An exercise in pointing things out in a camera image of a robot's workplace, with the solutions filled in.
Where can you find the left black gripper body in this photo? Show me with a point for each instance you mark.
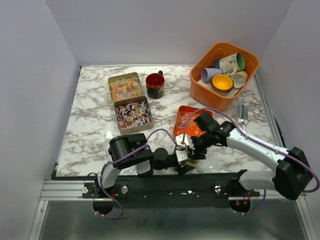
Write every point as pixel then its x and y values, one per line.
pixel 169 162

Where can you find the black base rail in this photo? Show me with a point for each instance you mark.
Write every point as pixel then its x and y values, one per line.
pixel 180 191

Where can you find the blue cup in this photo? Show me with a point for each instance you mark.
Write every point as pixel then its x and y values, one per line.
pixel 216 64

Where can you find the lavender cup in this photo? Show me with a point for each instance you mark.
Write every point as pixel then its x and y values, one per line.
pixel 208 73

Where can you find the orange tray of candies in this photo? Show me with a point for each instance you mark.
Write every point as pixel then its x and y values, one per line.
pixel 181 119

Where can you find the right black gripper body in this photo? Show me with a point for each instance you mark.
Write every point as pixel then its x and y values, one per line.
pixel 201 144

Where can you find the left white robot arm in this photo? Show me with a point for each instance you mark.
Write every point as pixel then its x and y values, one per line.
pixel 133 150

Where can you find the orange plastic bin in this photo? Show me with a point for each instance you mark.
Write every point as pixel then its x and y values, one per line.
pixel 207 95

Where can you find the floral white mug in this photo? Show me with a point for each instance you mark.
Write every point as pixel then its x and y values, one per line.
pixel 232 64

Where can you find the yellow and brown bowl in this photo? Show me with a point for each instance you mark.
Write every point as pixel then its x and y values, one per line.
pixel 222 83

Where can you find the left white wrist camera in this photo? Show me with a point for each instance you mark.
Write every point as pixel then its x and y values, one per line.
pixel 182 155

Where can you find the aluminium frame rail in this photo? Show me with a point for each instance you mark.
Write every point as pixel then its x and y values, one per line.
pixel 63 214

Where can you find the cream cup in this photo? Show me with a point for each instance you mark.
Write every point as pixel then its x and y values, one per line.
pixel 239 79

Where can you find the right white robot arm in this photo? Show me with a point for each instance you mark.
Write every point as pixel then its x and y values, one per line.
pixel 288 174

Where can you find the silver metal scoop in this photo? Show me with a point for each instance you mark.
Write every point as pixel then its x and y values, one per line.
pixel 242 115

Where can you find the red and black mug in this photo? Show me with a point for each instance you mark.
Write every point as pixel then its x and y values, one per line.
pixel 155 83

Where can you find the gold tin of jelly candies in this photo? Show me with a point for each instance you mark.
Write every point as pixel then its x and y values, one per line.
pixel 125 86

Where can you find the gold tin of lollipops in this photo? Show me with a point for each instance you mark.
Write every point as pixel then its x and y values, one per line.
pixel 133 115

